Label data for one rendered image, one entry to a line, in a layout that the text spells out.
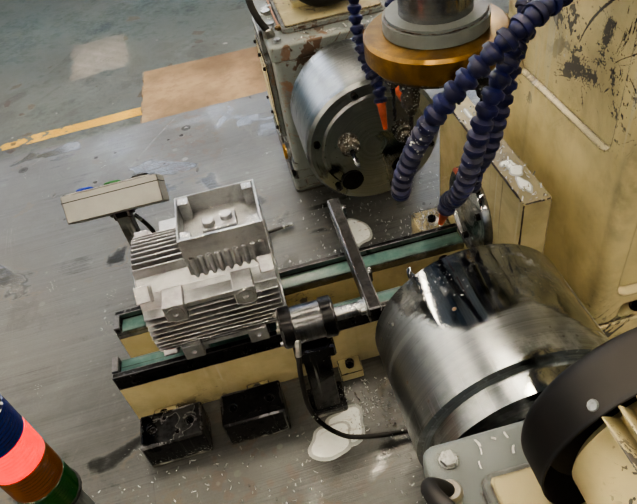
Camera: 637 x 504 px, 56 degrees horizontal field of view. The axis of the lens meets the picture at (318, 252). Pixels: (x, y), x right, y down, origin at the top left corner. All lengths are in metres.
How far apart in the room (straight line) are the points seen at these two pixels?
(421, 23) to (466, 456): 0.48
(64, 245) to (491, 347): 1.11
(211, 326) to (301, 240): 0.45
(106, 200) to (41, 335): 0.36
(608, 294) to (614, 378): 0.60
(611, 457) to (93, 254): 1.22
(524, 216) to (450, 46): 0.24
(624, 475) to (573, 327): 0.28
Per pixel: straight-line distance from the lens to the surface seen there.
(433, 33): 0.74
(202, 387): 1.04
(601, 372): 0.40
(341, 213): 0.98
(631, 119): 0.80
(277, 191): 1.43
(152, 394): 1.05
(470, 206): 0.98
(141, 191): 1.09
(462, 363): 0.64
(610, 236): 0.90
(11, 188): 1.81
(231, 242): 0.84
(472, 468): 0.57
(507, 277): 0.69
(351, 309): 0.85
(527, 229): 0.84
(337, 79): 1.08
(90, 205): 1.11
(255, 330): 0.91
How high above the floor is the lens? 1.67
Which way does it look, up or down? 44 degrees down
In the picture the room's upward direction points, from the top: 12 degrees counter-clockwise
